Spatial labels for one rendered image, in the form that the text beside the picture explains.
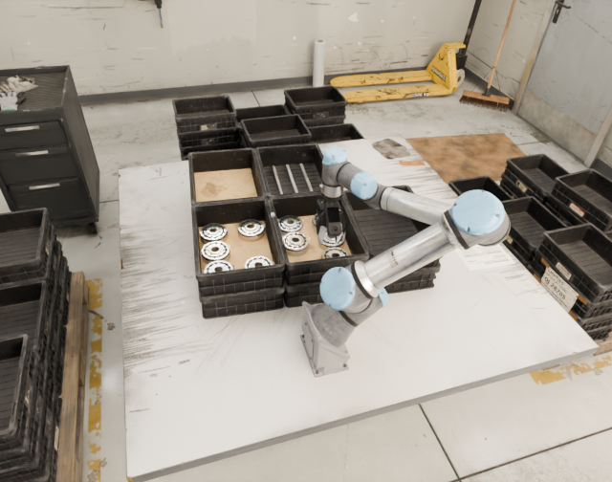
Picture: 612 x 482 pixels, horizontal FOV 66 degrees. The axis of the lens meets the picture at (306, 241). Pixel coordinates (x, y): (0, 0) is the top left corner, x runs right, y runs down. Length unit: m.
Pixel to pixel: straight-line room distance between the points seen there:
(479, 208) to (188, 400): 1.02
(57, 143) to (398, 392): 2.26
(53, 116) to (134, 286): 1.28
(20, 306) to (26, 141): 0.97
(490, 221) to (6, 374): 1.74
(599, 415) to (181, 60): 4.26
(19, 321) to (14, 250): 0.38
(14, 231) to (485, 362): 2.22
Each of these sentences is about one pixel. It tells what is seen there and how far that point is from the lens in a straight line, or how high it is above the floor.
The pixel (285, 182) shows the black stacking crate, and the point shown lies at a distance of 2.18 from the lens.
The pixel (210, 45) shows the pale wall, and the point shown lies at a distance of 4.94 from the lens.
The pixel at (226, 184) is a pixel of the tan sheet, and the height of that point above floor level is 0.83.
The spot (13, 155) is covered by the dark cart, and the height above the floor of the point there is 0.65.
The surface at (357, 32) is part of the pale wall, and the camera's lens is 5.31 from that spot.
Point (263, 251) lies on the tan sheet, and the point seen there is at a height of 0.83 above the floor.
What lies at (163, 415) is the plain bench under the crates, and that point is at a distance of 1.57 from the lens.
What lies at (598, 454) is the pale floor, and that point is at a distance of 2.64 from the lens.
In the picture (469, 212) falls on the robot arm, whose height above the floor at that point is 1.34.
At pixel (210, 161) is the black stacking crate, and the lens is 2.24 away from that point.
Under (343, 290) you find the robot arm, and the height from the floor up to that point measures 1.09.
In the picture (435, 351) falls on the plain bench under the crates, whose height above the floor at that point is 0.70.
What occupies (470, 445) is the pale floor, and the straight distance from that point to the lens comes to 2.41.
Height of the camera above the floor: 2.04
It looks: 41 degrees down
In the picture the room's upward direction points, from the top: 3 degrees clockwise
